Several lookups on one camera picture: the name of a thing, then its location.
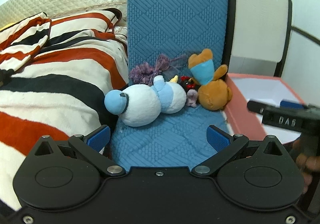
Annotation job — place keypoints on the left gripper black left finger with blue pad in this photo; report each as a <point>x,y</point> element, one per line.
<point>88,148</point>

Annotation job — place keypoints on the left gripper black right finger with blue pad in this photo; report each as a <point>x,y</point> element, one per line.
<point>228,148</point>

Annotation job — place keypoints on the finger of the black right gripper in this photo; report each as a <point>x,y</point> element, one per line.
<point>259,107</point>

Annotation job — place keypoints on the brown bear plush blue apron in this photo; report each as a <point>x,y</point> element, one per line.
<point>213,92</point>

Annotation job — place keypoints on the small pink plush toy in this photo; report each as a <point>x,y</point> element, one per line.
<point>192,96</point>

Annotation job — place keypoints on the white blue snowman plush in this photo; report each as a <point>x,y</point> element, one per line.
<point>139,104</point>

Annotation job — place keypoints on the red black beetle toy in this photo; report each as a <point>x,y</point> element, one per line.
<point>187,83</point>

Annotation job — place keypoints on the purple yarn flower bundle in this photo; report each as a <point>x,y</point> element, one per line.
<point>165,66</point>

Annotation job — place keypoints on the person hand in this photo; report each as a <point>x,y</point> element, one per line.
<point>307,165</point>

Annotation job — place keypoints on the pink storage box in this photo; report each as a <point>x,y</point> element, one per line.
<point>251,94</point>

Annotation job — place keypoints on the striped red black white blanket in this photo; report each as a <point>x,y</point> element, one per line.
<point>61,91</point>

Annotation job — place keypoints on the blue quilted mat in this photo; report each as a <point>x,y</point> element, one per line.
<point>173,28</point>

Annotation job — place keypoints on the striped pillow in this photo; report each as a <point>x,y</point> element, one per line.
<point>22,41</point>

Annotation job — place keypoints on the black chair frame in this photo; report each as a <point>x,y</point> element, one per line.
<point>229,34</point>

